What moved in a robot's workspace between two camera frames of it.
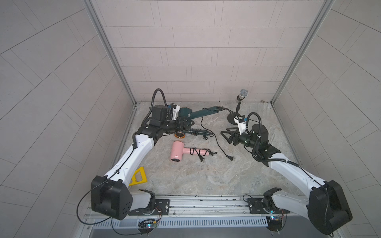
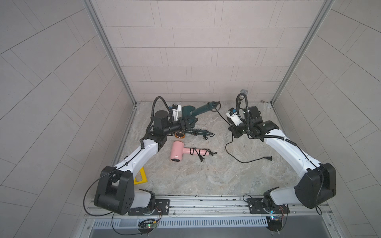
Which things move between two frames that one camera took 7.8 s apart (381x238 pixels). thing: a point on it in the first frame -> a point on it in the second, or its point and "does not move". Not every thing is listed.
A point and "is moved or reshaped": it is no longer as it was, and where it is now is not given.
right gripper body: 246,140 -> 245,128
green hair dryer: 197,132 does not move
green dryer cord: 197,132 does not move
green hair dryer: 188,112 is moved or reshaped
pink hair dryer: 177,148 does not move
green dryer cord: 229,156 -> 267,158
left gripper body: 172,126 does not move
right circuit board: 274,222 does not move
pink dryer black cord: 202,152 does not move
